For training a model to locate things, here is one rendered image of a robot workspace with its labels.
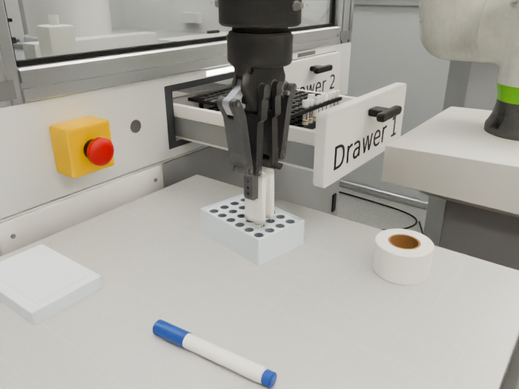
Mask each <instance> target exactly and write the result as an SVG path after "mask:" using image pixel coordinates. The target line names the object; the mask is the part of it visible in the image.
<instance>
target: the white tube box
mask: <svg viewBox="0 0 519 389"><path fill-rule="evenodd" d="M200 210H201V224H202V232H203V233H204V234H206V235H207V236H209V237H211V238H213V239H215V240H216V241H217V242H219V243H221V244H223V245H224V246H226V247H227V248H229V249H231V250H233V251H234V252H236V253H238V254H239V255H241V256H242V257H244V258H246V259H248V260H249V261H251V262H253V263H254V264H256V265H258V266H260V265H262V264H263V263H265V262H268V261H270V260H272V259H275V258H276V257H278V256H280V255H282V254H284V253H286V252H289V251H290V250H292V249H295V248H297V247H299V246H301V245H303V244H304V220H303V219H302V218H299V217H297V216H295V215H292V214H291V213H289V212H286V211H284V210H282V209H280V208H277V207H275V206H274V218H273V219H271V220H270V219H268V218H266V223H265V224H264V225H263V227H262V228H258V227H256V226H255V222H251V221H249V220H246V219H245V197H244V194H240V195H237V196H235V197H232V198H229V199H226V200H224V201H220V202H217V203H215V204H213V205H209V206H206V207H204V208H200Z"/></svg>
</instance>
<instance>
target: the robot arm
mask: <svg viewBox="0 0 519 389"><path fill-rule="evenodd" d="M215 7H216V8H219V24H220V25H221V26H226V27H232V30H230V31H229V33H228V34H227V60H228V62H229V64H230V65H232V66H233V68H234V70H235V71H234V77H233V80H232V91H231V92H230V93H229V95H228V96H227V97H224V96H220V97H219V98H218V99H217V105H218V107H219V109H220V112H221V114H222V116H223V121H224V126H225V131H226V139H227V145H228V150H229V159H230V164H231V168H232V171H233V172H236V173H240V174H243V177H244V197H245V219H246V220H249V221H251V222H255V223H258V224H261V225H264V224H265V223H266V218H268V219H270V220H271V219H273V218H274V182H275V179H274V178H275V169H277V170H280V169H281V168H282V166H283V164H281V163H278V160H283V159H284V158H285V156H286V150H287V139H288V133H289V126H290V115H291V110H292V103H293V98H294V96H295V93H296V90H297V85H296V83H288V82H287V81H286V80H285V79H286V75H285V72H284V68H283V67H284V66H288V65H290V64H291V63H292V60H293V34H292V33H291V31H289V30H288V27H295V26H299V25H300V24H301V13H302V8H304V4H303V3H302V0H215ZM419 38H420V40H421V43H422V45H423V46H424V48H425V49H426V50H427V51H428V52H429V53H430V54H431V55H433V56H435V57H436V58H439V59H444V60H454V61H466V62H478V63H494V64H496V65H497V67H498V75H497V101H496V103H495V106H494V109H493V111H492V113H491V114H490V116H489V117H488V118H487V119H486V120H485V123H484V130H485V131H486V132H487V133H489V134H492V135H494V136H496V137H501V138H505V139H508V140H518V141H519V0H419ZM278 148H279V149H278Z"/></svg>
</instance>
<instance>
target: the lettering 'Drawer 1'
mask: <svg viewBox="0 0 519 389"><path fill-rule="evenodd" d="M392 120H396V116H395V117H393V119H392ZM386 127H387V125H386V126H385V127H383V130H382V142H383V135H384V130H385V128H386ZM378 132H379V136H377V137H375V136H376V134H377V133H378ZM395 134H396V132H395V121H394V128H393V134H392V135H391V137H393V136H394V135H395ZM372 135H373V133H372V134H371V139H372ZM375 136H374V146H375V147H376V146H378V145H379V142H378V143H377V144H375V140H376V139H378V138H379V137H380V136H381V131H380V130H377V131H376V132H375ZM367 142H368V151H369V150H370V146H371V140H370V143H369V135H368V136H367V140H366V144H365V138H363V153H365V150H366V146H367ZM357 143H359V146H358V147H356V148H355V149H354V152H353V158H354V159H355V158H357V157H358V156H359V155H360V146H361V142H360V141H359V140H357V141H356V142H355V143H354V145H356V144H357ZM351 146H353V144H351V145H350V146H348V152H347V163H348V155H349V150H350V147H351ZM339 147H342V149H343V157H342V161H341V163H340V164H339V165H338V166H337V167H336V160H337V149H338V148H339ZM357 149H358V154H357V155H356V156H355V155H354V153H355V151H356V150H357ZM344 152H345V149H344V145H343V144H340V145H338V146H336V147H335V155H334V171H335V170H337V169H338V168H339V167H340V166H341V165H342V163H343V161H344Z"/></svg>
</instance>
